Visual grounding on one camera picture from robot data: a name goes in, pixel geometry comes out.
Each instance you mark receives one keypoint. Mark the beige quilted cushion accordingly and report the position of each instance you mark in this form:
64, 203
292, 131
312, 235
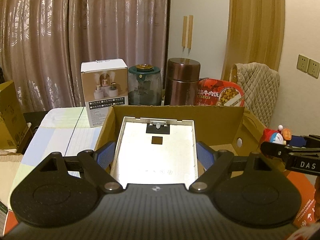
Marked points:
260, 85

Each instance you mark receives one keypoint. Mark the wall power sockets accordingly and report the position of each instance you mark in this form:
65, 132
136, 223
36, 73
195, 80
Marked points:
308, 66

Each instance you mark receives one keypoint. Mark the wooden door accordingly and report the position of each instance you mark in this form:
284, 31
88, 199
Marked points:
255, 33

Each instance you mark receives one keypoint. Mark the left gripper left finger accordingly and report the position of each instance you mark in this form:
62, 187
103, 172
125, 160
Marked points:
105, 155

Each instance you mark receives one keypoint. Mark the red instant rice bowl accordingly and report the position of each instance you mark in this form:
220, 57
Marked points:
213, 92

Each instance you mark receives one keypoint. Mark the brown cardboard box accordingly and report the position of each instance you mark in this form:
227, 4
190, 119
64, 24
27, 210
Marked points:
234, 129

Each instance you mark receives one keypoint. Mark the brown metal thermos canister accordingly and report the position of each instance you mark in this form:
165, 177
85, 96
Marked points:
182, 77

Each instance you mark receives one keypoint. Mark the Doraemon figurine toy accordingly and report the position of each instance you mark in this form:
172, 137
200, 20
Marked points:
282, 135

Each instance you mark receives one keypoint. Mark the brown carton at left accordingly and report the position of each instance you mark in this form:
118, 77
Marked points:
16, 133

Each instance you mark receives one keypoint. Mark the wooden wall hook strip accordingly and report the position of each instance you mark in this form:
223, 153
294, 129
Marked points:
187, 33

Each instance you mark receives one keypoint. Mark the white panel box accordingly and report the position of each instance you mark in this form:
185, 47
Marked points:
155, 151

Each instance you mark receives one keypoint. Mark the mauve shiny curtain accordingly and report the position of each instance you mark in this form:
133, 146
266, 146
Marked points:
44, 43

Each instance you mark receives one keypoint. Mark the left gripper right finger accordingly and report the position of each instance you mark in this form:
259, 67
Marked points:
206, 155

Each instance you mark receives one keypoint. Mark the white humidifier product box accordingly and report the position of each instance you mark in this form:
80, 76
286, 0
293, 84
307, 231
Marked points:
104, 84

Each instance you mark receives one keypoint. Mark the glass jar green lid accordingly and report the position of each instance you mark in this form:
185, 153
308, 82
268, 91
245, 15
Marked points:
144, 85

